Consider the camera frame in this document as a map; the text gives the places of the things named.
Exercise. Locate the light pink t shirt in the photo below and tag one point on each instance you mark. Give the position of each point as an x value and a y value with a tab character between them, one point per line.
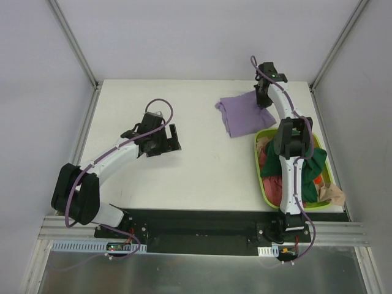
260	144

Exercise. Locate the aluminium frame post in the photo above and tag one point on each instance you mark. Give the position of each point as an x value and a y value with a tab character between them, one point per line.
339	42
72	41

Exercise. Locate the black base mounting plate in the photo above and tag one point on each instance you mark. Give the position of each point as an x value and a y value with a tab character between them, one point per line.
173	231

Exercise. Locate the white slotted cable duct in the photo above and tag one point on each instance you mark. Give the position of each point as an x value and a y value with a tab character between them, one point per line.
272	251
98	247

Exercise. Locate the purple t shirt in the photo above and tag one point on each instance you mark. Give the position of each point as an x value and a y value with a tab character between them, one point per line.
242	116

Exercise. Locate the right white slotted cable duct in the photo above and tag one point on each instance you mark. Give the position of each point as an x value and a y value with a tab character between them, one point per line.
272	251

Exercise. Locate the right aluminium frame post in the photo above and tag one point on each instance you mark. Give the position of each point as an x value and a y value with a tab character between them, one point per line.
339	42

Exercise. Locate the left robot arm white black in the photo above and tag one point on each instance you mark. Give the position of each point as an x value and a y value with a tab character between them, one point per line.
77	190

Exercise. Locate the lime green plastic basket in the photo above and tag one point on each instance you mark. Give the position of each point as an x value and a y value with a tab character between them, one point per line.
324	177

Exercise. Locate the left white slotted cable duct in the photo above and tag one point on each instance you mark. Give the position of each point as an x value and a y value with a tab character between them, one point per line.
98	247

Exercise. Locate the aluminium front rail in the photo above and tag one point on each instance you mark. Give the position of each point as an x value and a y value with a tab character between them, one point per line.
349	234

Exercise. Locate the left aluminium frame post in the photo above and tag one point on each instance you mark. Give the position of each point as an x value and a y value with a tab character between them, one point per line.
72	41

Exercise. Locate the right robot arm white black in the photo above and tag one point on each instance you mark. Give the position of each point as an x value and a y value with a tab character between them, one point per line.
293	143

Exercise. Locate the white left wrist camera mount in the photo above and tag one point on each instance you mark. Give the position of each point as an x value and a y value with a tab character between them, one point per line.
158	113

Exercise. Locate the beige t shirt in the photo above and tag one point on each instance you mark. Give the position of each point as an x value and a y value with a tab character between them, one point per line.
330	193

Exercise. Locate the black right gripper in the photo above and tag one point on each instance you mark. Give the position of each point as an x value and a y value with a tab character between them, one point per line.
262	98

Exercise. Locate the red pink t shirt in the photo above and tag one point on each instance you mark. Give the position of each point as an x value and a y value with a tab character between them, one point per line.
272	184

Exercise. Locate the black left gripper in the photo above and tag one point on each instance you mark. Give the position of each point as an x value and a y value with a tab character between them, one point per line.
167	142

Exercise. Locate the dark green t shirt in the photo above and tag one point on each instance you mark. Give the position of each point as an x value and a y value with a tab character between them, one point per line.
312	168

